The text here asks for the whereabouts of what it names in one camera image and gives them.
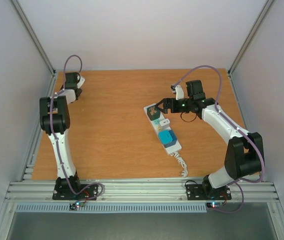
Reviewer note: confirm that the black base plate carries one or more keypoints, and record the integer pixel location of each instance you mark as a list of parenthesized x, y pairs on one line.
[(203, 192), (63, 192)]

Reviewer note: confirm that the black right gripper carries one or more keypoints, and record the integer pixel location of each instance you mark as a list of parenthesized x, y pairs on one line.
[(175, 109)]

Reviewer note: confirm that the grey slotted cable duct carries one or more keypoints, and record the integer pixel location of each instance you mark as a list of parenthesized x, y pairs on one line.
[(111, 208)]

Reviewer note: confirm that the left controller board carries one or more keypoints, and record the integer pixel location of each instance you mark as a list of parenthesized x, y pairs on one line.
[(76, 205)]

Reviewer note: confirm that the dark green cube adapter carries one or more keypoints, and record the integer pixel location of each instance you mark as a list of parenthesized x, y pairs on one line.
[(153, 113)]

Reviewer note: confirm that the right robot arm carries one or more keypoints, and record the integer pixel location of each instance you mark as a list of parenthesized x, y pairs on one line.
[(244, 154)]

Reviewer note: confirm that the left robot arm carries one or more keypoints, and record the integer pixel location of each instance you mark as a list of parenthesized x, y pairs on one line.
[(55, 122)]

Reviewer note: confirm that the right controller board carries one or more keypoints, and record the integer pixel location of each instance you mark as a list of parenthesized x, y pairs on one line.
[(214, 204)]

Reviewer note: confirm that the light blue plug adapter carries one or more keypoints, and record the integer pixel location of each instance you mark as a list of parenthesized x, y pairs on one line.
[(165, 137)]

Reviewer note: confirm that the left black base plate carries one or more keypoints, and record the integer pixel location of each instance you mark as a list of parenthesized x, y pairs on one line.
[(63, 192)]

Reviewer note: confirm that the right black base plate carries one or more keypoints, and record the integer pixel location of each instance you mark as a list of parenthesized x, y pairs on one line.
[(203, 192)]

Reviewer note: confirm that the white USB charger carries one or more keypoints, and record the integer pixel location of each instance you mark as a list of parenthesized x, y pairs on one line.
[(165, 122)]

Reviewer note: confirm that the dark blue cube adapter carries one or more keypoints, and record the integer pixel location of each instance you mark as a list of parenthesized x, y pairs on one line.
[(173, 139)]

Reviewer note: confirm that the controller board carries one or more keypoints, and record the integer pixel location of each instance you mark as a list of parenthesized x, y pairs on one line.
[(76, 205), (214, 204)]

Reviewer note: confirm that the white multi-socket power strip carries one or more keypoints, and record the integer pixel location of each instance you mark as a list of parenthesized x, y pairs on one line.
[(157, 128)]

